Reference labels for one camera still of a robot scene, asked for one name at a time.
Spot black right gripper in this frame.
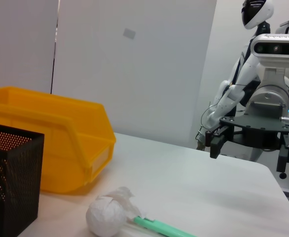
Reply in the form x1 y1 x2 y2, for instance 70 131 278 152
205 113 289 179

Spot black mesh pen holder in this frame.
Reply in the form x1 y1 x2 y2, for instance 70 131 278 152
0 122 45 237

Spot white garlic bulb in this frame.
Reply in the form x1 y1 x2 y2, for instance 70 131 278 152
86 187 149 237

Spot white humanoid robot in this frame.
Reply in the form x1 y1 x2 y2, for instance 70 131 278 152
196 0 275 151

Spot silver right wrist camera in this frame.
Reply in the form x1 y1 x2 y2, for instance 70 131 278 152
252 33 289 65

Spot yellow plastic bin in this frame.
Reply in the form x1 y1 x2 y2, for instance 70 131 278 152
0 86 117 196

